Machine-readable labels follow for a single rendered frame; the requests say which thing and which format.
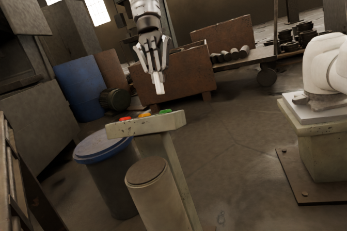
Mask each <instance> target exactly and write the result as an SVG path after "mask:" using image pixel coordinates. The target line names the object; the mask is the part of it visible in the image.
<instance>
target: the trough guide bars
mask: <svg viewBox="0 0 347 231"><path fill-rule="evenodd" d="M8 126H9V127H10V129H13V131H14V128H13V127H12V125H11V124H10V122H9V120H8V119H7V117H6V116H5V114H4V112H3V111H0V231H21V228H22V229H23V230H24V231H34V228H33V225H32V224H31V223H30V221H29V220H28V218H27V217H26V215H25V214H24V213H23V211H22V210H21V209H20V207H19V206H18V200H17V192H16V187H15V179H14V170H13V162H12V155H13V157H14V158H15V160H16V159H18V160H19V161H20V158H19V156H18V155H17V153H16V152H15V150H14V148H13V147H12V145H11V144H10V137H9V129H8Z"/></svg>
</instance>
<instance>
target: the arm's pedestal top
mask: <svg viewBox="0 0 347 231"><path fill-rule="evenodd" d="M277 105H278V107H279V109H280V110H281V112H282V113H283V115H284V116H285V118H286V119H287V121H288V122H289V124H290V125H291V127H292V128H293V130H294V131H295V133H296V135H297V136H298V137H306V136H314V135H322V134H330V133H337V132H342V131H347V119H344V120H336V121H329V122H322V123H315V124H308V125H301V123H300V122H299V121H298V120H297V118H296V117H295V116H294V114H293V113H292V112H291V110H290V109H289V108H288V106H287V105H286V104H285V102H284V101H283V100H282V98H280V99H277Z"/></svg>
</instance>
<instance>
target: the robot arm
mask: <svg viewBox="0 0 347 231"><path fill-rule="evenodd" d="M129 1H130V4H131V9H132V15H133V20H134V22H135V23H136V26H137V31H138V35H139V39H138V44H137V45H136V46H133V50H134V51H136V52H137V55H138V57H139V60H140V62H141V64H142V67H143V69H144V71H145V73H149V74H151V78H152V83H153V84H155V87H156V93H157V95H160V94H164V93H165V92H164V86H163V82H165V77H164V71H165V70H166V69H168V68H169V45H170V43H171V38H170V37H169V36H165V35H164V34H163V33H162V30H161V24H160V18H161V12H160V6H159V0H129ZM344 1H345V10H346V19H347V0H344ZM162 41H163V60H162V57H161V49H160V45H161V43H162ZM141 46H142V47H143V48H145V51H146V53H147V59H148V63H147V60H146V58H145V56H144V53H143V51H142V47H141ZM153 51H154V56H155V62H156V67H157V71H156V68H155V62H154V56H153ZM303 83H304V92H302V93H296V94H294V98H293V99H292V103H293V104H294V105H304V104H306V105H307V106H308V107H310V108H311V109H312V111H313V112H321V111H324V110H329V109H334V108H339V107H345V106H347V35H344V34H342V33H340V32H335V33H331V34H325V35H321V36H317V37H314V38H313V39H312V40H311V41H310V42H309V43H308V45H307V47H306V49H305V52H304V55H303Z"/></svg>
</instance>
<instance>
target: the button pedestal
mask: <svg viewBox="0 0 347 231"><path fill-rule="evenodd" d="M184 125H186V118H185V113H184V110H178V111H172V112H167V114H161V115H155V114H154V115H149V116H146V117H145V118H140V119H135V118H134V120H133V119H128V120H125V121H122V122H117V123H110V124H106V125H105V129H106V135H107V139H108V140H110V139H117V138H124V137H131V136H134V137H133V139H134V141H135V143H136V146H137V148H138V151H139V153H140V156H141V158H142V159H143V158H146V157H149V156H160V157H162V158H164V159H166V160H167V162H168V165H169V167H170V170H171V173H172V176H173V178H174V181H175V184H176V186H177V189H178V192H179V195H180V198H181V201H182V203H183V206H184V209H185V212H186V214H187V217H188V220H189V222H190V225H191V228H192V230H193V231H216V226H203V225H201V224H200V221H199V218H198V215H197V212H196V209H195V206H194V203H193V200H192V197H191V194H190V191H189V189H188V186H187V183H186V180H185V177H184V174H183V171H182V169H181V166H180V163H179V160H178V156H177V153H176V151H175V148H174V145H173V142H172V139H171V136H170V133H169V131H171V130H176V129H178V128H180V127H182V126H184Z"/></svg>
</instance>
